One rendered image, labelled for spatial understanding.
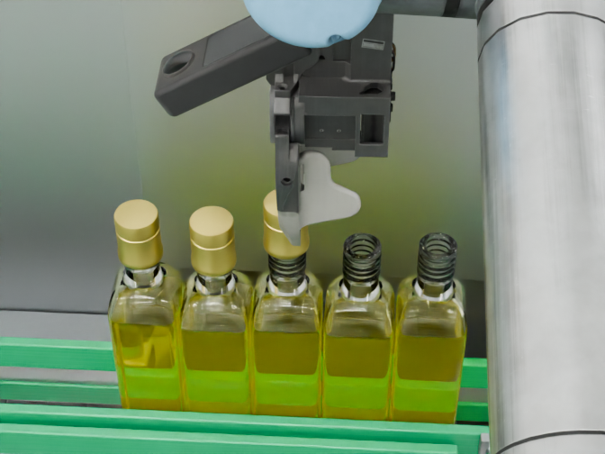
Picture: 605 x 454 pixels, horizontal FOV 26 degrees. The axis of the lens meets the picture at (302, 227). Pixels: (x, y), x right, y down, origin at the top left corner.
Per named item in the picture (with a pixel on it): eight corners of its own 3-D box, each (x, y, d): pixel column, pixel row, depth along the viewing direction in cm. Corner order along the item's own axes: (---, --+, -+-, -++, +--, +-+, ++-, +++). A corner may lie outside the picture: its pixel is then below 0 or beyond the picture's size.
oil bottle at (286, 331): (321, 421, 121) (324, 258, 106) (319, 471, 117) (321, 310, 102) (260, 419, 121) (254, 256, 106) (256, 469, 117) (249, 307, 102)
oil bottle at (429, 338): (447, 425, 120) (468, 263, 106) (448, 476, 116) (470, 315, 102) (386, 422, 121) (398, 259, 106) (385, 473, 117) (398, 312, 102)
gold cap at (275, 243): (310, 228, 102) (310, 186, 99) (308, 260, 100) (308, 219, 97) (265, 226, 102) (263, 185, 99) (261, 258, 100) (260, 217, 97)
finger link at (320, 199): (358, 268, 95) (362, 161, 90) (277, 267, 96) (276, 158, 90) (359, 244, 98) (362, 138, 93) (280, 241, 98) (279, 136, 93)
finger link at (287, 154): (297, 223, 92) (297, 114, 87) (275, 223, 92) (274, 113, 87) (301, 186, 96) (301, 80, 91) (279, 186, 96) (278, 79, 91)
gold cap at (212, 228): (182, 263, 102) (177, 222, 99) (212, 238, 104) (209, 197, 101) (216, 284, 101) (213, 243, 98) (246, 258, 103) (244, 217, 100)
